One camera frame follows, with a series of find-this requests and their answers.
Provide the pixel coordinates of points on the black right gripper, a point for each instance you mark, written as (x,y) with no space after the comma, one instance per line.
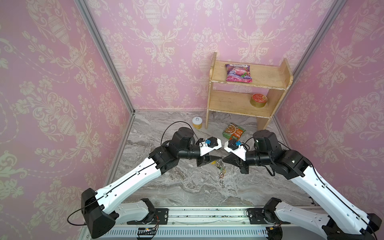
(242,162)

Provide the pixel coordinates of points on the aluminium front rail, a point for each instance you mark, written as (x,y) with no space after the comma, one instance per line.
(223,223)

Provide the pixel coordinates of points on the pink snack packet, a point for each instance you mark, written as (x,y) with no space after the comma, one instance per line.
(238,73)

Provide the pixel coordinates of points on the red-lidded gold tin can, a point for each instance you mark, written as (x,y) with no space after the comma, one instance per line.
(258,100)

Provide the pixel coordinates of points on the green orange noodle packet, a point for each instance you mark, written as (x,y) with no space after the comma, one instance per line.
(233,131)

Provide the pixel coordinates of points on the white-lidded yellow can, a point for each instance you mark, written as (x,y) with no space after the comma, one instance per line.
(197,122)

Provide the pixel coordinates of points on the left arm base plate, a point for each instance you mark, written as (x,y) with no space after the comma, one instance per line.
(157,216)

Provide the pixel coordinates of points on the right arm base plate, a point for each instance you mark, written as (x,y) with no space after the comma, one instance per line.
(257,216)

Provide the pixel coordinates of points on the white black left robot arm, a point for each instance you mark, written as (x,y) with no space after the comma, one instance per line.
(102,209)

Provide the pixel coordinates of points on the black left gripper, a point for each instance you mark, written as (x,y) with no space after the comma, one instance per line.
(206,159)

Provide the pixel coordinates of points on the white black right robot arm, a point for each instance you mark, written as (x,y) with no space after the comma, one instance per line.
(342,219)

